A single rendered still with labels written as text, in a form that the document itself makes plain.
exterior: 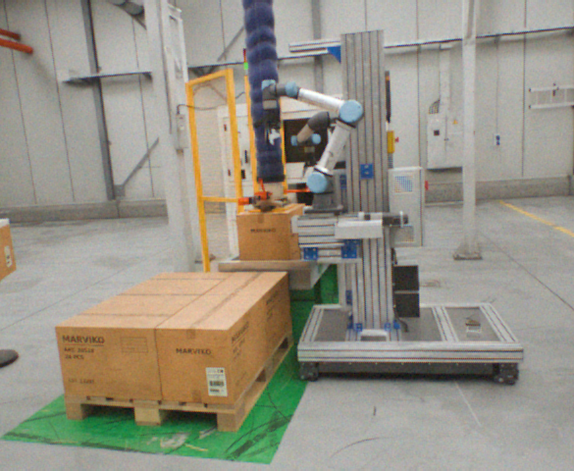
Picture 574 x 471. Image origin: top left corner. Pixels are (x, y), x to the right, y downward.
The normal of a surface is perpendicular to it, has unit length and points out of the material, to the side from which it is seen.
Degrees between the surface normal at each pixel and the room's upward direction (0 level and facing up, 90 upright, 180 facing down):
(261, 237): 90
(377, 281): 90
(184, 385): 90
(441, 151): 90
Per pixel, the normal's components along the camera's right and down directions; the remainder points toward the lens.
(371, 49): -0.17, 0.18
